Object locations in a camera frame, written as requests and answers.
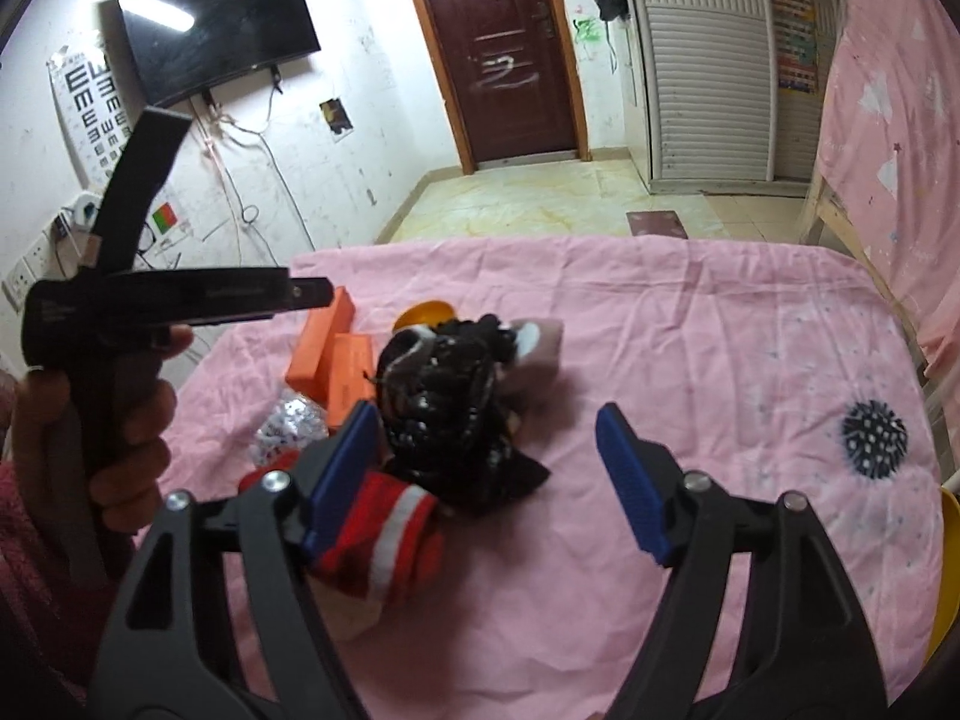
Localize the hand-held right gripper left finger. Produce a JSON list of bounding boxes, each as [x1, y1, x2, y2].
[[90, 401, 391, 720]]

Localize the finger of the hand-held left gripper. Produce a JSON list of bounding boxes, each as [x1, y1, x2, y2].
[[97, 266, 335, 327], [79, 106, 193, 275]]

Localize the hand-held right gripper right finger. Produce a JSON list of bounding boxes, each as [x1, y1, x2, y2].
[[596, 403, 890, 720]]

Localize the black shiny bundle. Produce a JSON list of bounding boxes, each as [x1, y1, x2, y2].
[[373, 313, 552, 518]]

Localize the yellow plastic basin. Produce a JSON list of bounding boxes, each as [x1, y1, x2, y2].
[[926, 484, 960, 665]]

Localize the person's left forearm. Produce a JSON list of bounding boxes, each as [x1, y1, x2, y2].
[[0, 375, 136, 691]]

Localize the person's left hand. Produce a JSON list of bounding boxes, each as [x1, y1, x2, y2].
[[13, 322, 194, 541]]

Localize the red white striped sock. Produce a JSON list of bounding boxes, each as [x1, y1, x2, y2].
[[240, 457, 447, 642]]

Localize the eye chart poster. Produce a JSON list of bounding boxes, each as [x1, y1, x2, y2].
[[46, 49, 128, 192]]

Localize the silvery crumpled packet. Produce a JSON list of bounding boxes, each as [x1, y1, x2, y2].
[[255, 390, 331, 466]]

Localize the white power adapters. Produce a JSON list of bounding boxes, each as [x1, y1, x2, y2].
[[49, 191, 104, 256]]

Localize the orange box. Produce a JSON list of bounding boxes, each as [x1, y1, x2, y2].
[[285, 286, 357, 398], [326, 334, 376, 428]]

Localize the pink tablecloth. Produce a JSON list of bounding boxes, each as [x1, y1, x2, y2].
[[135, 234, 944, 720]]

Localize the yellow round object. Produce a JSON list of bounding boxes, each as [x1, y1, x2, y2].
[[394, 301, 458, 335]]

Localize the black spiky round object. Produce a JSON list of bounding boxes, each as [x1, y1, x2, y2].
[[840, 399, 910, 479]]

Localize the dark red floor tile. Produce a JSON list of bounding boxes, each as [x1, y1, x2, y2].
[[626, 210, 687, 239]]

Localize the dark brown door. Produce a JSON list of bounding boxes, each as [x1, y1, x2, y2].
[[394, 0, 593, 173]]

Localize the white shutter wardrobe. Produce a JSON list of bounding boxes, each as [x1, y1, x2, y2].
[[611, 0, 841, 192]]

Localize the pink printed bed curtain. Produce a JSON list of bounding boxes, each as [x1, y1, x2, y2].
[[814, 0, 960, 391]]

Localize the white wall socket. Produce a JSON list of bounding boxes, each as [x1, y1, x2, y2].
[[2, 240, 47, 310]]

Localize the white wall cables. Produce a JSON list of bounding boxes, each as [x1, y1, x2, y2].
[[191, 90, 316, 256]]

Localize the black wall television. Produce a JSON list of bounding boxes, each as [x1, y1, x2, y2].
[[115, 0, 322, 107]]

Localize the open wall socket hole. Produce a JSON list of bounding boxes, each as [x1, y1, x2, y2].
[[319, 96, 355, 137]]

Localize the colourful grid wall poster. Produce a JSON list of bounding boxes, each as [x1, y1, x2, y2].
[[765, 0, 820, 97]]

